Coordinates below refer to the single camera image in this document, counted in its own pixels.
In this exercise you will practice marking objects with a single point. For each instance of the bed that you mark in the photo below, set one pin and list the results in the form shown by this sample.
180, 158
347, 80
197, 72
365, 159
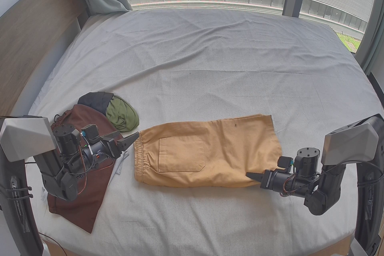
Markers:
210, 47

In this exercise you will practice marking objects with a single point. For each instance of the dark brown shorts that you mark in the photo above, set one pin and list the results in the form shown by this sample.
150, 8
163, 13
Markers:
81, 206

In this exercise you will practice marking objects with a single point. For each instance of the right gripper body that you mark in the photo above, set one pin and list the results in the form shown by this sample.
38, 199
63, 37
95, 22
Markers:
274, 179

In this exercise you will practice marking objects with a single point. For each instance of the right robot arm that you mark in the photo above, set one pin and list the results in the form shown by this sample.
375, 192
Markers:
348, 143

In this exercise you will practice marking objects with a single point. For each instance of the green garment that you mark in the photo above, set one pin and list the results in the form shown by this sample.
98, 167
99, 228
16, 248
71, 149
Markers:
121, 113

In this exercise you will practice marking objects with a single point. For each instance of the black garment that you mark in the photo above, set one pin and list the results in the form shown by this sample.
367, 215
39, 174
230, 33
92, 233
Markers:
93, 101

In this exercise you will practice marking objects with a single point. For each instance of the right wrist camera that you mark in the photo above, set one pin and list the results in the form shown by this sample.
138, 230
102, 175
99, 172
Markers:
283, 162

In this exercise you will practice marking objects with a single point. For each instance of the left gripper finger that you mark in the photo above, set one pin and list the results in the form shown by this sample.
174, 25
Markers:
124, 143
114, 136

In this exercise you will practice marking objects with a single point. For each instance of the white garment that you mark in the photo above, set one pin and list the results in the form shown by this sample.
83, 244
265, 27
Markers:
120, 167

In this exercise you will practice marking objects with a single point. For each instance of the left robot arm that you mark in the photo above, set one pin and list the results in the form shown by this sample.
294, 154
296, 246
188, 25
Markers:
24, 137

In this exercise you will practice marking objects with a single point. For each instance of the tan shorts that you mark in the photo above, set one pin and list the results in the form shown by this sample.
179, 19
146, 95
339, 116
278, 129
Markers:
210, 152

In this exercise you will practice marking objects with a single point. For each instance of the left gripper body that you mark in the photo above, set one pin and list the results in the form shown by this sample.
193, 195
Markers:
100, 151

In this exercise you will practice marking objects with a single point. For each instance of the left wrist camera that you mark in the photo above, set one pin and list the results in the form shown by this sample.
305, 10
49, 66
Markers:
91, 131

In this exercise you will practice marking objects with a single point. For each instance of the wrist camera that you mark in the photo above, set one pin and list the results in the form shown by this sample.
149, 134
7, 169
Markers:
91, 131
283, 162

